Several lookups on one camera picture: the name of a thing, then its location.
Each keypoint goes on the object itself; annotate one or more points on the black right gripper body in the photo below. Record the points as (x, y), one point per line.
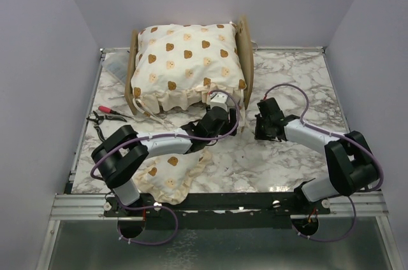
(262, 131)

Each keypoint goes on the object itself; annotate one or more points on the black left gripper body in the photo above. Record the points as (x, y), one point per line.
(229, 125)

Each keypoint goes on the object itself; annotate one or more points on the large bear print cushion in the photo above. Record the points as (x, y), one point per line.
(177, 65)

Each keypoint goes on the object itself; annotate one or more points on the small bear print pillow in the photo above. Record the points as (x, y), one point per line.
(168, 178)

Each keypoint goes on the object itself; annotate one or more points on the wooden pet bed frame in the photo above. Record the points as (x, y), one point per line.
(244, 52)

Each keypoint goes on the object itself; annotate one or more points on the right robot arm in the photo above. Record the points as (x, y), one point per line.
(351, 165)

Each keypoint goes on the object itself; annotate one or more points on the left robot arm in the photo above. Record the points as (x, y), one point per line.
(121, 154)

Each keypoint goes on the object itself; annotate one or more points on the clear plastic screw box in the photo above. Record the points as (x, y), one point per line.
(116, 64)

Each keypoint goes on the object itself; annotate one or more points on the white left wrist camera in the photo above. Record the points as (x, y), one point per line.
(218, 100)

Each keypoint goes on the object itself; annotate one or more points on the black front mounting rail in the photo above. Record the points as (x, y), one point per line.
(217, 211)

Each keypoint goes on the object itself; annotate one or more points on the blue handled screwdriver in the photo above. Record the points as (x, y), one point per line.
(116, 97)

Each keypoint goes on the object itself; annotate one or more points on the red handled screwdriver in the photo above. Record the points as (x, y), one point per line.
(110, 114)

